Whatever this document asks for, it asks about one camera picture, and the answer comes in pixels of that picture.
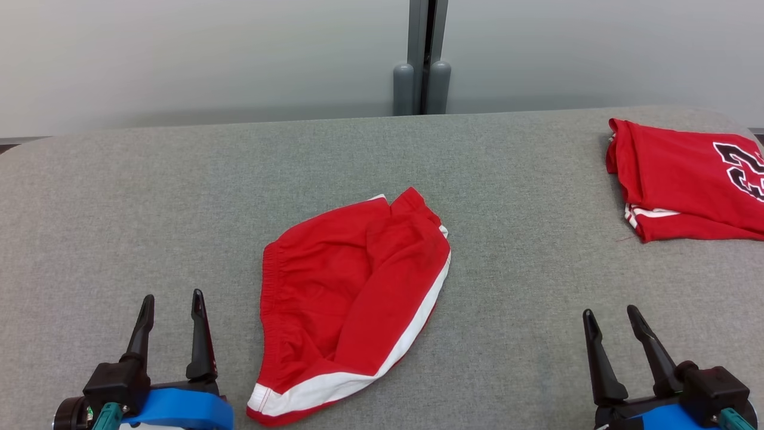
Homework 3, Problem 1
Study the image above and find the teal camera cable connector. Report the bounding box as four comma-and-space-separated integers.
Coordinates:
93, 402, 124, 430
718, 408, 754, 430

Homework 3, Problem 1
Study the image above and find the red jersey number 23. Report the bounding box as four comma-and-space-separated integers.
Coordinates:
605, 118, 764, 244

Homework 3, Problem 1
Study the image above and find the grey metal partition post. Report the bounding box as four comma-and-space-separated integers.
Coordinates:
409, 0, 448, 115

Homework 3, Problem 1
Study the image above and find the grey cylinder post foot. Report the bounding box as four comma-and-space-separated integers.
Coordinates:
429, 60, 452, 115

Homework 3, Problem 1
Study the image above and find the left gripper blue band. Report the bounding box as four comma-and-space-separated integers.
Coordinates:
53, 289, 235, 430

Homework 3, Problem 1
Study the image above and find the teal right camera cable connector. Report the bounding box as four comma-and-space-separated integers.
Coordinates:
718, 408, 754, 430

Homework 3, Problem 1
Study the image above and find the teal left camera cable connector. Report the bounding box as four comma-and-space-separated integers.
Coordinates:
93, 402, 124, 430

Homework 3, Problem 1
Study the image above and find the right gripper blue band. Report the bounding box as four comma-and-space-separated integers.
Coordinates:
583, 305, 724, 430

